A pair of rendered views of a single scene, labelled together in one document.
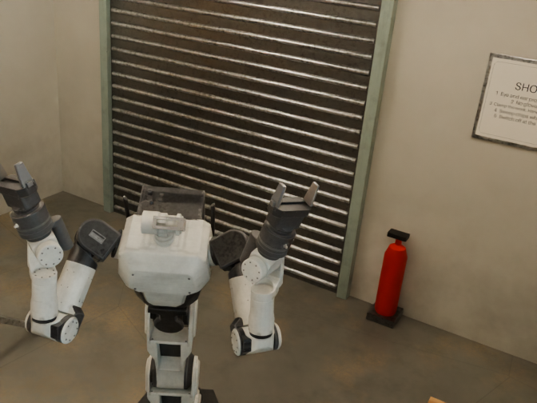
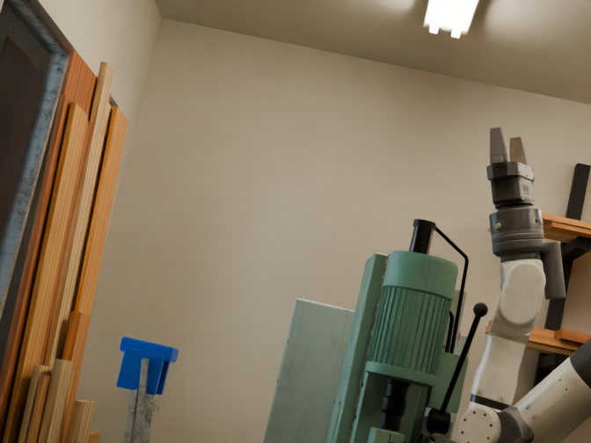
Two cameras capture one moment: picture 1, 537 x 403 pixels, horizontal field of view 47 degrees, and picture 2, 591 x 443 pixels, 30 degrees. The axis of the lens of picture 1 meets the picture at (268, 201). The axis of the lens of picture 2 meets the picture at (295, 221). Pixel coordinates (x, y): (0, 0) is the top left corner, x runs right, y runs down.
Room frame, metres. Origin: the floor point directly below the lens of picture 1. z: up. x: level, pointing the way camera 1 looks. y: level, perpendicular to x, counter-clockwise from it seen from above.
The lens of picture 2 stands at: (2.98, -1.10, 1.12)
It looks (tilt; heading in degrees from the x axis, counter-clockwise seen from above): 8 degrees up; 157
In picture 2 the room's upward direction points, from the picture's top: 13 degrees clockwise
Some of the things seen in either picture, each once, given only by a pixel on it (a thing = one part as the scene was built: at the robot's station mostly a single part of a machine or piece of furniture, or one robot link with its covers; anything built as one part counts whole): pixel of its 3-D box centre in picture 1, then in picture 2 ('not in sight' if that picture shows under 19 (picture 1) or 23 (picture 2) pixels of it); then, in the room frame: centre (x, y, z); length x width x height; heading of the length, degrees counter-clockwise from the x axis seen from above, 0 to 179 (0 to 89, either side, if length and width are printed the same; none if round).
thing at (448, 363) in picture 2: not in sight; (446, 381); (0.47, 0.51, 1.23); 0.09 x 0.08 x 0.15; 157
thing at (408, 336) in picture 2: not in sight; (412, 319); (0.61, 0.28, 1.35); 0.18 x 0.18 x 0.31
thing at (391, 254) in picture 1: (391, 276); not in sight; (3.32, -0.81, 0.30); 0.19 x 0.18 x 0.60; 152
